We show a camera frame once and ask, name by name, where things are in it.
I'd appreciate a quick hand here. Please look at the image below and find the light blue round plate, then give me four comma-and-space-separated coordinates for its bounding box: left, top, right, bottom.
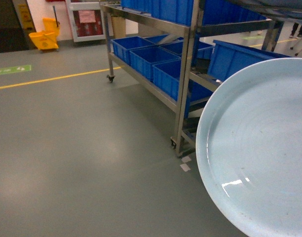
195, 57, 302, 237

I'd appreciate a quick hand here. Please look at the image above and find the blue crate on shelf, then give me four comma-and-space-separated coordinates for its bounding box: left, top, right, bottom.
111, 36, 155, 65
152, 60, 181, 101
129, 47, 180, 81

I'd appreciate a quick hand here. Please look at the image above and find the stainless steel shelf rack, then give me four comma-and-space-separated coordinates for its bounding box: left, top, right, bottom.
101, 0, 302, 156

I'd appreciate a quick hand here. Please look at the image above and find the large blue target crate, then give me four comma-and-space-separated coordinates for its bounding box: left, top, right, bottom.
207, 40, 290, 81

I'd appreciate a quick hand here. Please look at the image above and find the yellow mop bucket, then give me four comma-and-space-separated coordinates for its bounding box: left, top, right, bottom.
29, 18, 60, 51

